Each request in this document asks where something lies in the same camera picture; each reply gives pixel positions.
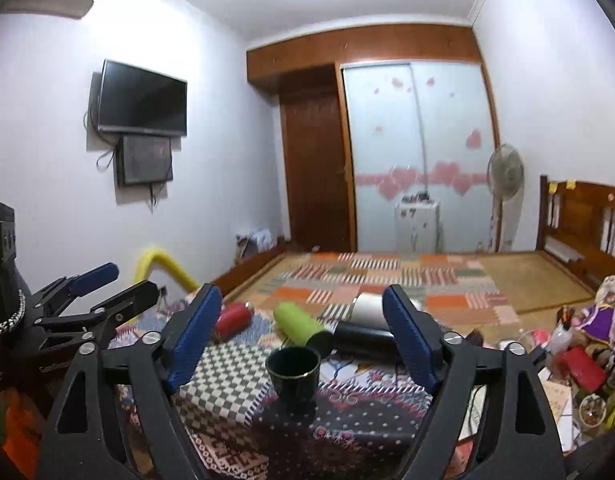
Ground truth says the green bottle black cap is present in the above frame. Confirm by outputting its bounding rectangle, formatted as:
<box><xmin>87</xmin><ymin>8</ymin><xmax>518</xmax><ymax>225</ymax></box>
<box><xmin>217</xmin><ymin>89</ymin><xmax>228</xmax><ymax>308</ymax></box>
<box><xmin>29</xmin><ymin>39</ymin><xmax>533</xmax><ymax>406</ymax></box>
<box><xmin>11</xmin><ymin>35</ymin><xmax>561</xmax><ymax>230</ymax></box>
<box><xmin>274</xmin><ymin>302</ymin><xmax>334</xmax><ymax>357</ymax></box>

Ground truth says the wooden bed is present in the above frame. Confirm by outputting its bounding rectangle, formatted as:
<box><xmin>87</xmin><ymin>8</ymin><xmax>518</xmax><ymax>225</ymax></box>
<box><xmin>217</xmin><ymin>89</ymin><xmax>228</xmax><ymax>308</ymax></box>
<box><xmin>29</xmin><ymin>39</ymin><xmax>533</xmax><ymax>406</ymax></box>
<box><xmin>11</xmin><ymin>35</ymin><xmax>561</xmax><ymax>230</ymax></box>
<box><xmin>209</xmin><ymin>175</ymin><xmax>615</xmax><ymax>322</ymax></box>

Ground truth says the red box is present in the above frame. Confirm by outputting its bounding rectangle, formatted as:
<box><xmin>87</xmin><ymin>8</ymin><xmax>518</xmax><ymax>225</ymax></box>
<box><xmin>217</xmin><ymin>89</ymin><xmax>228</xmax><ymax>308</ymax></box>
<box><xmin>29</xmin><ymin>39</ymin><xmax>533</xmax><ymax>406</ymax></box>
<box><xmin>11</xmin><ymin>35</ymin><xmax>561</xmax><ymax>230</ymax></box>
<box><xmin>556</xmin><ymin>345</ymin><xmax>609</xmax><ymax>392</ymax></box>

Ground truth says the patchwork blanket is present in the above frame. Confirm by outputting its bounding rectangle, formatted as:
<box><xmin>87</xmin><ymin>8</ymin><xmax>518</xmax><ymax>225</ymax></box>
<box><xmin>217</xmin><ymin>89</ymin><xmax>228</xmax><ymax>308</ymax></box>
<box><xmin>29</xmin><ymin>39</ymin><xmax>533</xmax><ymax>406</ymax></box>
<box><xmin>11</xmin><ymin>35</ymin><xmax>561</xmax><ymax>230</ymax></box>
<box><xmin>264</xmin><ymin>252</ymin><xmax>521</xmax><ymax>327</ymax></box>

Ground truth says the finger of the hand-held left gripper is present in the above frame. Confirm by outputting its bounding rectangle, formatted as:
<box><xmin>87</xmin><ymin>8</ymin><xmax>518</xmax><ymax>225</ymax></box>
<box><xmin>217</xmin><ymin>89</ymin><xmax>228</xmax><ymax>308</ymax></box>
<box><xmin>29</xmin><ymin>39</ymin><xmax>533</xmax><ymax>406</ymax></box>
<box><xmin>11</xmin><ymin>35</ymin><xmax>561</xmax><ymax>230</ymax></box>
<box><xmin>36</xmin><ymin>280</ymin><xmax>160</xmax><ymax>357</ymax></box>
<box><xmin>28</xmin><ymin>262</ymin><xmax>120</xmax><ymax>313</ymax></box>

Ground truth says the woven bed mat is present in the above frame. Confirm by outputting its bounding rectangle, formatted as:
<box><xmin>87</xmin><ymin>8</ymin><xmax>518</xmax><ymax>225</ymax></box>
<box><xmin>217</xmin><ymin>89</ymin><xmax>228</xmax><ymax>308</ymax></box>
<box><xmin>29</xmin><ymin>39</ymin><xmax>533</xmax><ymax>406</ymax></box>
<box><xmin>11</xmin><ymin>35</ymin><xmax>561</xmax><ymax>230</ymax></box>
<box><xmin>212</xmin><ymin>250</ymin><xmax>597</xmax><ymax>322</ymax></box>

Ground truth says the white cup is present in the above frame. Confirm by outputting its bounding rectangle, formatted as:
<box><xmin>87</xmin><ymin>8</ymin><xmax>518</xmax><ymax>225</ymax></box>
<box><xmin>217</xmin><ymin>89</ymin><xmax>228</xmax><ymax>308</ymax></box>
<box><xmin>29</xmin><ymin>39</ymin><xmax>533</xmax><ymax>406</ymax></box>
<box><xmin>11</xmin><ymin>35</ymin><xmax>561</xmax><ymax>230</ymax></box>
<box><xmin>352</xmin><ymin>294</ymin><xmax>424</xmax><ymax>332</ymax></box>

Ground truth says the small wall monitor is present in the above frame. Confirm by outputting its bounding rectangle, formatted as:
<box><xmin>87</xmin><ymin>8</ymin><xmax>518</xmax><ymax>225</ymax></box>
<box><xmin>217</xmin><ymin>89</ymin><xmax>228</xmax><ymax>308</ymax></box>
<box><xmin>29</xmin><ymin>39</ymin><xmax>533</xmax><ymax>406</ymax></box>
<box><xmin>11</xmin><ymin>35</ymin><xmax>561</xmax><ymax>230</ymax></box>
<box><xmin>116</xmin><ymin>135</ymin><xmax>175</xmax><ymax>186</ymax></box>

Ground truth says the plush toy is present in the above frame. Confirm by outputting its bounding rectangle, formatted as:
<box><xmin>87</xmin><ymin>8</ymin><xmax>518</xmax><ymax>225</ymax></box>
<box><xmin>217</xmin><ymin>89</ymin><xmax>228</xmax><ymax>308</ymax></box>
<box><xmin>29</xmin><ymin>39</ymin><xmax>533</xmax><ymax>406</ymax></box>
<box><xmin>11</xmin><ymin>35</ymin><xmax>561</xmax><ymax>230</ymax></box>
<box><xmin>576</xmin><ymin>272</ymin><xmax>615</xmax><ymax>347</ymax></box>

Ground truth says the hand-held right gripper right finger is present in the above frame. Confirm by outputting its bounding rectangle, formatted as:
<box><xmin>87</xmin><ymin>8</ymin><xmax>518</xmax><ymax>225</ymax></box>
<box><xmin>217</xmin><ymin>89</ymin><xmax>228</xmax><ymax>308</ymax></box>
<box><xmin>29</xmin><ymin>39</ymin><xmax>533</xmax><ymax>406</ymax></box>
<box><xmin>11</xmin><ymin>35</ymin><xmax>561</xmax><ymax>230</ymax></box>
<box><xmin>381</xmin><ymin>284</ymin><xmax>568</xmax><ymax>480</ymax></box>

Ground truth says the brown wooden door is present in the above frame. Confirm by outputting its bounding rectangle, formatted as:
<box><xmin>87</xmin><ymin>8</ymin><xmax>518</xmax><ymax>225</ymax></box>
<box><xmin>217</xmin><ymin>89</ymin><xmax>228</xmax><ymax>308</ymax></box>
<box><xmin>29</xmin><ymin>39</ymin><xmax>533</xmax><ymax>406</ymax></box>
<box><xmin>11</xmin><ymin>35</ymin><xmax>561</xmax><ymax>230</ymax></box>
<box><xmin>280</xmin><ymin>62</ymin><xmax>353</xmax><ymax>254</ymax></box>

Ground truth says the small white cabinet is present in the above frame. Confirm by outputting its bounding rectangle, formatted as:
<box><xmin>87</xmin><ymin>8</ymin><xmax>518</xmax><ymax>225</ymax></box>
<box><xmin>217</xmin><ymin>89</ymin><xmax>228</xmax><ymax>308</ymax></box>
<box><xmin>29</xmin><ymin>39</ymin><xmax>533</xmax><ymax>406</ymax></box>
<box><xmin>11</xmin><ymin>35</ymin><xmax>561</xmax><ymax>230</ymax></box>
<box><xmin>394</xmin><ymin>199</ymin><xmax>441</xmax><ymax>253</ymax></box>

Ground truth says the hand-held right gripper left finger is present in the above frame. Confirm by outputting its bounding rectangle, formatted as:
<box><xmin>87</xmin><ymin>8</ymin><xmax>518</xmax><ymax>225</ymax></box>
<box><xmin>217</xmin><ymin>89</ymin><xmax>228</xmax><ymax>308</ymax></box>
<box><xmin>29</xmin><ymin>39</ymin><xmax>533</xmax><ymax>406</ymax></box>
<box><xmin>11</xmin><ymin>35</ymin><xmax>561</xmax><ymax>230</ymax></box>
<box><xmin>38</xmin><ymin>284</ymin><xmax>223</xmax><ymax>480</ymax></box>

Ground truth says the wall-mounted television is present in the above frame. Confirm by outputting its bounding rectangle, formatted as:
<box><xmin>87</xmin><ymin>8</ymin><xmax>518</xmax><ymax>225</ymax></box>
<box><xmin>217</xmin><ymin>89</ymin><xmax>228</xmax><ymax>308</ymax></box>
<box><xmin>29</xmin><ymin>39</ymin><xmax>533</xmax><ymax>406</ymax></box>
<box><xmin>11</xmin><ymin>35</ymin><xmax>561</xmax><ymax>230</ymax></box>
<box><xmin>98</xmin><ymin>59</ymin><xmax>189</xmax><ymax>137</ymax></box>

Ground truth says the wooden wardrobe with sliding doors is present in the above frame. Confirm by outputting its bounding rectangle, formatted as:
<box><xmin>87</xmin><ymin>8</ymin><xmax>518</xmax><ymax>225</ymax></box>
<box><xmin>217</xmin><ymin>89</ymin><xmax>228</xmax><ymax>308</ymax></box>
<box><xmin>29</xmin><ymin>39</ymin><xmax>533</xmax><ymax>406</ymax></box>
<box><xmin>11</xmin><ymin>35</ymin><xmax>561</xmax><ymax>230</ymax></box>
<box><xmin>246</xmin><ymin>23</ymin><xmax>503</xmax><ymax>254</ymax></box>

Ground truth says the yellow foam pipe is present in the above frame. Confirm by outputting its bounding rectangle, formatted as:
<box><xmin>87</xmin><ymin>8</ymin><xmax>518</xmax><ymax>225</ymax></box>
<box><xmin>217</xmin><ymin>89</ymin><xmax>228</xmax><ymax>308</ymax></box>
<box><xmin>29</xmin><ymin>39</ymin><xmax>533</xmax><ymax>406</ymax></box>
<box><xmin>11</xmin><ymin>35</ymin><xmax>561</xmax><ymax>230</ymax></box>
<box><xmin>132</xmin><ymin>245</ymin><xmax>202</xmax><ymax>295</ymax></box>

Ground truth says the wall air conditioner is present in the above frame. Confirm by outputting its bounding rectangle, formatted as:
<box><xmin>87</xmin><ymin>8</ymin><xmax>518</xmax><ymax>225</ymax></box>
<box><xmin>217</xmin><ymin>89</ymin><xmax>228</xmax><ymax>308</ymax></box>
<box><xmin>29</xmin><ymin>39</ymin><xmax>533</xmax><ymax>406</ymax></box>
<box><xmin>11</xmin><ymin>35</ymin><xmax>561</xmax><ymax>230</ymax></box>
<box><xmin>0</xmin><ymin>0</ymin><xmax>95</xmax><ymax>20</ymax></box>

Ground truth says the television cable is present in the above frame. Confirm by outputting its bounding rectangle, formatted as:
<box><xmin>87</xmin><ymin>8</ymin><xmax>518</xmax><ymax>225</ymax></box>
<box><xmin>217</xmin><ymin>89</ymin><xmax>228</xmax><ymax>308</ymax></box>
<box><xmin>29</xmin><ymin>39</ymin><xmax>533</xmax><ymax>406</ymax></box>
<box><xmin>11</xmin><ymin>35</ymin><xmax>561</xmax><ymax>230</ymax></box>
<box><xmin>82</xmin><ymin>110</ymin><xmax>116</xmax><ymax>172</ymax></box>

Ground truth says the printed patterned blanket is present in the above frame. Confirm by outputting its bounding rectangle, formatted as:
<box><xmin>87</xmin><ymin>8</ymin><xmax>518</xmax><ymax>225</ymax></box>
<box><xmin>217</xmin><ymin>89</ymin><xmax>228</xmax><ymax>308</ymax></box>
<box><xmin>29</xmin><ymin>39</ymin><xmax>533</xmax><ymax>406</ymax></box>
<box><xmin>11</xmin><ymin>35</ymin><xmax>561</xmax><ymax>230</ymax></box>
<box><xmin>108</xmin><ymin>304</ymin><xmax>491</xmax><ymax>480</ymax></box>

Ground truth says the dark green cup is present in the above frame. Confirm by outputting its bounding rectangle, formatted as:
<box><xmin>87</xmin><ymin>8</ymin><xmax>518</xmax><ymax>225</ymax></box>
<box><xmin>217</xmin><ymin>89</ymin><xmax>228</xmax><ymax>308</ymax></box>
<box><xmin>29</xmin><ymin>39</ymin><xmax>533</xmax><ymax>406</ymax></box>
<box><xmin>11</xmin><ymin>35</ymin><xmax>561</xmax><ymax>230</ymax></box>
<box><xmin>266</xmin><ymin>346</ymin><xmax>321</xmax><ymax>407</ymax></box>

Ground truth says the checkered cloth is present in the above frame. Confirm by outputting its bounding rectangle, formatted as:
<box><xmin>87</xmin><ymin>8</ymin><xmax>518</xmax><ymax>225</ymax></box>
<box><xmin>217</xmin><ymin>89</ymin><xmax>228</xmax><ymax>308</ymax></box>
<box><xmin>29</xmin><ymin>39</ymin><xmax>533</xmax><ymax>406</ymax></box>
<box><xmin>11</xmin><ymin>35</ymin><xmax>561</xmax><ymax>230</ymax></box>
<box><xmin>179</xmin><ymin>341</ymin><xmax>289</xmax><ymax>427</ymax></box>

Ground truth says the clear glass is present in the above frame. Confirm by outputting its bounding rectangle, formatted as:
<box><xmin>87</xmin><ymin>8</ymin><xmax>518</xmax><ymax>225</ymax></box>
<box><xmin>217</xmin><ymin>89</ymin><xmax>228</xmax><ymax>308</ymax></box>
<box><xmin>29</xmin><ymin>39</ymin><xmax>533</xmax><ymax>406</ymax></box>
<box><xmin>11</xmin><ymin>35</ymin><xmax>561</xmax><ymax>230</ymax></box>
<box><xmin>579</xmin><ymin>394</ymin><xmax>609</xmax><ymax>432</ymax></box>

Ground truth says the standing fan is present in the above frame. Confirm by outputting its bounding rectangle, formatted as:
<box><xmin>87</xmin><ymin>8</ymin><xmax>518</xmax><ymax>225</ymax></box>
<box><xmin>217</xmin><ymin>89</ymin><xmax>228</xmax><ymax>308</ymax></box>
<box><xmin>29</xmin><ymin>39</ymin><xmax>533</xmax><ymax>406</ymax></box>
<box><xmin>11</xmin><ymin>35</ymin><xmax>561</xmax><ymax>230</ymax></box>
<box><xmin>486</xmin><ymin>143</ymin><xmax>526</xmax><ymax>254</ymax></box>

